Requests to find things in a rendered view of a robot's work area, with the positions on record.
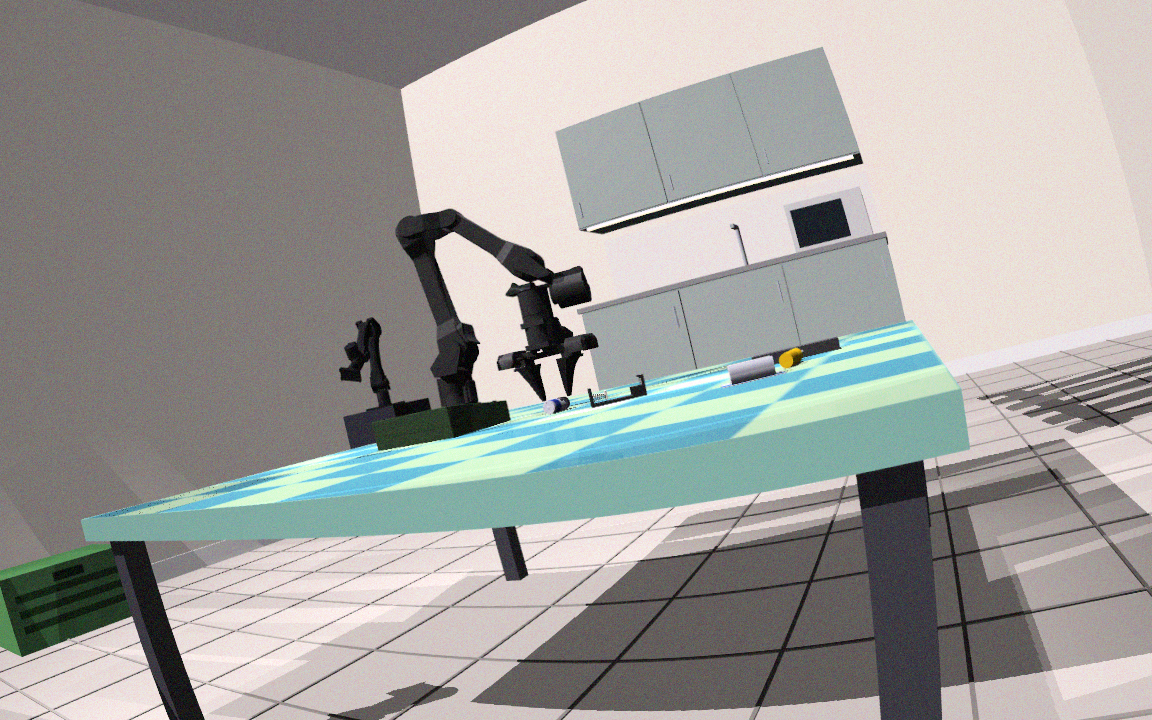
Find white and blue cylindrical battery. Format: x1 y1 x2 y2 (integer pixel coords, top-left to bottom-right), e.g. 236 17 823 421
543 397 570 415

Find yellow-handled screwdriver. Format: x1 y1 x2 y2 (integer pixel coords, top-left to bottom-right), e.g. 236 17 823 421
779 349 804 369

